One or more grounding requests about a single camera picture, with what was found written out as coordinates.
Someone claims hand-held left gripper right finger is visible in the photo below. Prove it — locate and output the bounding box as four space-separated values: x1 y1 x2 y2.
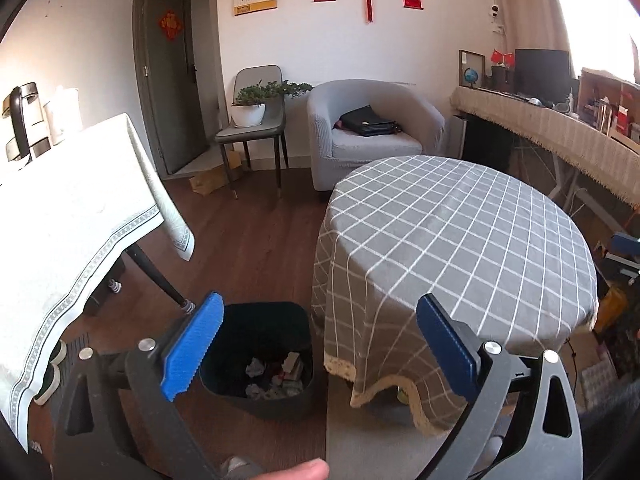
416 294 585 480

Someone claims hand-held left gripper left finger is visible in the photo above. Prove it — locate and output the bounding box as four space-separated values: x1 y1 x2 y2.
52 291 225 480

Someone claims dark plastic waste bin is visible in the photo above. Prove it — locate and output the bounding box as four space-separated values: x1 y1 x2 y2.
199 301 316 421

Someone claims black table leg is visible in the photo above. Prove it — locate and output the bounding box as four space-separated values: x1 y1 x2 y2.
122 245 193 311

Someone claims pile of wrappers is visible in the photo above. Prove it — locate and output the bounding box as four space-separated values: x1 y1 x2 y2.
245 351 306 401

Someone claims grey checked tablecloth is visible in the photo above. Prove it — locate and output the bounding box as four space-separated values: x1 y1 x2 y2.
310 155 599 436

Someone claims pair of white slippers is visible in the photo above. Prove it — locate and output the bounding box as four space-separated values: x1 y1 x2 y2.
34 340 68 406

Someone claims cardboard box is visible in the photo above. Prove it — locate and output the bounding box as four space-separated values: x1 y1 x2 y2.
189 151 244 196

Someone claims yellow bag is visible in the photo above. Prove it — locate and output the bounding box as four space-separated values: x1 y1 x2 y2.
595 287 628 333

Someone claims white tablecloth with patterned border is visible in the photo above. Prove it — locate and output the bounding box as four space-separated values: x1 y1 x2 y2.
0 112 196 453

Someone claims dark cloth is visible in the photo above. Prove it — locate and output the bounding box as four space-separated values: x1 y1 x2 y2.
580 375 640 480

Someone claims grey armchair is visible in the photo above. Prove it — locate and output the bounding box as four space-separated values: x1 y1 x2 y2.
306 79 446 192

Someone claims blue box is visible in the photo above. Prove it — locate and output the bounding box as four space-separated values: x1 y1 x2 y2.
611 232 640 261

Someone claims white floor appliance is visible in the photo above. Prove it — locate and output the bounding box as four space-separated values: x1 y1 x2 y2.
450 114 468 158

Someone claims grey chair with black legs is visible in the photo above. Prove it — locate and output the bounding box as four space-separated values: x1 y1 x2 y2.
215 65 290 200

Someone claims black bag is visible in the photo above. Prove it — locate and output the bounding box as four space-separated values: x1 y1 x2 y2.
334 105 402 137

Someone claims beige fringed desk cloth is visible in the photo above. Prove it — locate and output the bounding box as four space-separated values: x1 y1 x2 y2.
450 85 640 208

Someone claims grey door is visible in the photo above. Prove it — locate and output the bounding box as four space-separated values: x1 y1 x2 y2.
135 0 210 175

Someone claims green potted plant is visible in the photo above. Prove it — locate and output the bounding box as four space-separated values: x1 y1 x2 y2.
231 79 313 107

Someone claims white paper roll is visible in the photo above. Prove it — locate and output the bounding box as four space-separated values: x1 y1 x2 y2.
44 87 82 146

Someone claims framed globe picture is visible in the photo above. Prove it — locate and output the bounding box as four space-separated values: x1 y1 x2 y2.
458 49 487 90

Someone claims black monitor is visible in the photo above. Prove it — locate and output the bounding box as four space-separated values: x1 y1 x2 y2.
514 48 571 98

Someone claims wooden desk shelf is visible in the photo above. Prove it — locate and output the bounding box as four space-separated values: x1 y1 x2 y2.
579 67 640 153

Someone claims red door decoration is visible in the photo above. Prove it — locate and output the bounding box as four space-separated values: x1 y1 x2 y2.
158 9 183 42

